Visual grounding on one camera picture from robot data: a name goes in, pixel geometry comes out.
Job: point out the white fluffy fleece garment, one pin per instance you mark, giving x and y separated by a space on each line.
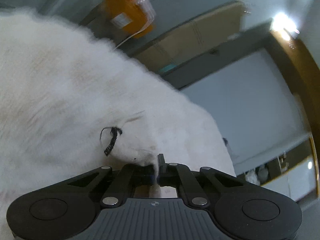
60 87

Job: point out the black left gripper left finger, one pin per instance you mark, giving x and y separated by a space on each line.
139 175

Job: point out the black zipper pull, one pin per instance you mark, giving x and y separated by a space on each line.
115 132

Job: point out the orange plastic container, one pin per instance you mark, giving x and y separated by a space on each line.
134 17

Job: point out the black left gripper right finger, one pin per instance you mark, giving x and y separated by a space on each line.
170 174

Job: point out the wooden frame shelf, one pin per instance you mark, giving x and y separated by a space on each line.
300 72

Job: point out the cardboard box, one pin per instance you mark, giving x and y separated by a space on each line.
192 38

